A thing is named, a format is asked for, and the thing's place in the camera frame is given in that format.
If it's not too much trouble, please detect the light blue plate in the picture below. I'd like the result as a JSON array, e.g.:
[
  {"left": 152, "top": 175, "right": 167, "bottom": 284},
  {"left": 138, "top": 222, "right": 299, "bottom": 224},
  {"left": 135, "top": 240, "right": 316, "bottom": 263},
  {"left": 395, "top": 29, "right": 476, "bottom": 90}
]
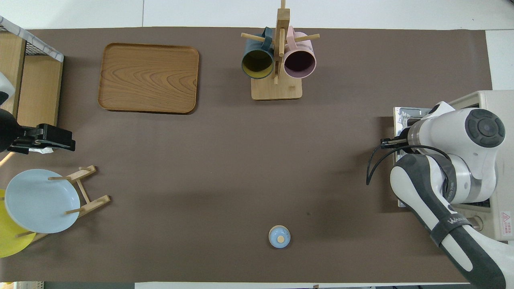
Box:
[{"left": 4, "top": 169, "right": 81, "bottom": 234}]

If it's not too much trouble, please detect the brown table mat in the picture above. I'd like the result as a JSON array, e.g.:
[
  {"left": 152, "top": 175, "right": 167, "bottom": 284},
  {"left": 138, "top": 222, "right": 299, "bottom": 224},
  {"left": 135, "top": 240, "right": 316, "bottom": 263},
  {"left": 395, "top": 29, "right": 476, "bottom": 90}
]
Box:
[{"left": 0, "top": 27, "right": 492, "bottom": 283}]

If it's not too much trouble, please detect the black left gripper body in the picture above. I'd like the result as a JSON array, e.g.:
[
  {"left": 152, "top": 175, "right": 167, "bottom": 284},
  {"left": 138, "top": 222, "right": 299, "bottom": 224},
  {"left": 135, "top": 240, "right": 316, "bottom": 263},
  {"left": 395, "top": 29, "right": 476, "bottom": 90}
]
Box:
[{"left": 7, "top": 124, "right": 76, "bottom": 154}]

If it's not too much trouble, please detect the wooden tray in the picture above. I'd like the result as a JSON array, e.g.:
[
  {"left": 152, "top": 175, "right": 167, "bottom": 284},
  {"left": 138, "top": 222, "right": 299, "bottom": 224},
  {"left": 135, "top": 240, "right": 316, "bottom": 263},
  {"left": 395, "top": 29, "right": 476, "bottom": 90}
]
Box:
[{"left": 98, "top": 43, "right": 200, "bottom": 115}]

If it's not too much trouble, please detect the wooden shelf with wire basket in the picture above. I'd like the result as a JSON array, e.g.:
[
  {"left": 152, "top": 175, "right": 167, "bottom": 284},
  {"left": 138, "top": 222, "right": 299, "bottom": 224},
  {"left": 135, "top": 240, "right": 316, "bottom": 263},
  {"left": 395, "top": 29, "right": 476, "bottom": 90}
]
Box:
[{"left": 0, "top": 16, "right": 65, "bottom": 139}]

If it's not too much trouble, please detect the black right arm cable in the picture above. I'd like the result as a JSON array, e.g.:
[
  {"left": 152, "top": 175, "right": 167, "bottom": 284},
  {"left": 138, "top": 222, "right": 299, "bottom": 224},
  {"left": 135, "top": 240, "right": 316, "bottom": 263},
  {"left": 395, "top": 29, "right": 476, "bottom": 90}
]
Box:
[{"left": 366, "top": 138, "right": 442, "bottom": 186}]

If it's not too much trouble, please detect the blue call bell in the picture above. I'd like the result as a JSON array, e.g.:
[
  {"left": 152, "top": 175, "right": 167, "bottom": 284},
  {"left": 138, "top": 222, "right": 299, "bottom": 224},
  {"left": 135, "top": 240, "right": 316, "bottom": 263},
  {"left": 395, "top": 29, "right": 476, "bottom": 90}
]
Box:
[{"left": 268, "top": 225, "right": 291, "bottom": 249}]

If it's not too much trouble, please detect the wooden mug tree stand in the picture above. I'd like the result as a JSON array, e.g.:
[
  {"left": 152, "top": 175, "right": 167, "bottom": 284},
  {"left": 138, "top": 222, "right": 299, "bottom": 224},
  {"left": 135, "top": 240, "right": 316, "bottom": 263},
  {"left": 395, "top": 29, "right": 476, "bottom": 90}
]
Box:
[{"left": 240, "top": 0, "right": 320, "bottom": 101}]

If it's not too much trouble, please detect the pink mug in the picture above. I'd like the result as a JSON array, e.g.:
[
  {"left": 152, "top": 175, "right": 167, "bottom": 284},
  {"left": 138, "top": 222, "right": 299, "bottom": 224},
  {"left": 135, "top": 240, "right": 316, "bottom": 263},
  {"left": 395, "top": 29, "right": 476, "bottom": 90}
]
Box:
[{"left": 283, "top": 26, "right": 317, "bottom": 79}]

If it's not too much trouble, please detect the dark teal mug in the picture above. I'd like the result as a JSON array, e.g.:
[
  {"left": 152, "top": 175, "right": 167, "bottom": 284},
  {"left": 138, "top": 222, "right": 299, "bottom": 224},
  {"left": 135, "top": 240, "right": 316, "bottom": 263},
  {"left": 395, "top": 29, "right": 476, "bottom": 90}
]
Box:
[{"left": 241, "top": 27, "right": 275, "bottom": 80}]

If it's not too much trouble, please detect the wooden plate rack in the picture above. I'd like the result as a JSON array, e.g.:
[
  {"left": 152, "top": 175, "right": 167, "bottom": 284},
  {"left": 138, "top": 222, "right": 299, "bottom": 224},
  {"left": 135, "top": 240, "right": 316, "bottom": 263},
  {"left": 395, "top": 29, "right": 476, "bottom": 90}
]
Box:
[{"left": 16, "top": 165, "right": 111, "bottom": 243}]

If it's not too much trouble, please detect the yellow plate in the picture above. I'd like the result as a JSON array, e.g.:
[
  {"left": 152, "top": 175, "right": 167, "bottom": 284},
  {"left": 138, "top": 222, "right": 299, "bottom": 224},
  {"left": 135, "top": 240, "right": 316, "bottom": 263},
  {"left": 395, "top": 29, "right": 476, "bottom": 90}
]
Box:
[{"left": 0, "top": 189, "right": 37, "bottom": 258}]

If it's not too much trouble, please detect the white toaster oven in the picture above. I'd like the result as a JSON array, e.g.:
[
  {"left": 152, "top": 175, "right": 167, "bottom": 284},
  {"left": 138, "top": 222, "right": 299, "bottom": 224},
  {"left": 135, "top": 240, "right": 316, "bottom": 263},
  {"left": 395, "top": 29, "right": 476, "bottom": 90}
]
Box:
[{"left": 444, "top": 90, "right": 514, "bottom": 241}]

